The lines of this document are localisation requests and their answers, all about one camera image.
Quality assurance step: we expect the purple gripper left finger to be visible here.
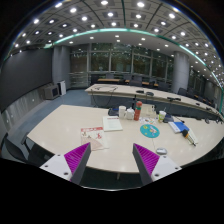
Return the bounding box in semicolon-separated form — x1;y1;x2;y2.
41;143;91;185

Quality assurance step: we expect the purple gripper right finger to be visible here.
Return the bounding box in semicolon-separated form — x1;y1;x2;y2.
132;143;181;185

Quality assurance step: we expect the round teal mouse pad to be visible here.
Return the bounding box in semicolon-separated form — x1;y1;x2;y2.
140;124;160;138

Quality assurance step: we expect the black office chair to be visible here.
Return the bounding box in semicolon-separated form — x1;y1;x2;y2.
3;135;54;167

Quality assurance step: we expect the red and white booklet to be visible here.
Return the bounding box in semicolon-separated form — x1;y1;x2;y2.
81;127;109;151

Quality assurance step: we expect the blue notebook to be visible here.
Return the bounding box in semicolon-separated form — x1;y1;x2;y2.
169;122;189;133

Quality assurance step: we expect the paper cup with green sleeve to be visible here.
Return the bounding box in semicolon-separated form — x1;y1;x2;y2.
158;111;166;123

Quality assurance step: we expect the white box on table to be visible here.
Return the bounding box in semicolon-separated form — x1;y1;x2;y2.
141;104;155;116

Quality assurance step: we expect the white closed book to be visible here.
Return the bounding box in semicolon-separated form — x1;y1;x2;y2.
103;116;122;131

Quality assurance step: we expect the white mug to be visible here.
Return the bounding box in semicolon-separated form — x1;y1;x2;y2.
119;106;126;119

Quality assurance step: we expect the orange red bottle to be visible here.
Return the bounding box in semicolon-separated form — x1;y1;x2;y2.
134;101;142;121

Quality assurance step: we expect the black device on table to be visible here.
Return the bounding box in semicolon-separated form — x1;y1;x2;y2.
108;107;119;116

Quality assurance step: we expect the grey cabinet by wall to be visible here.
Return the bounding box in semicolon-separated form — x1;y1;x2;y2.
44;85;59;100

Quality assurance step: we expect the white appliance by wall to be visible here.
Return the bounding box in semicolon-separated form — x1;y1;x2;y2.
57;80;66;96

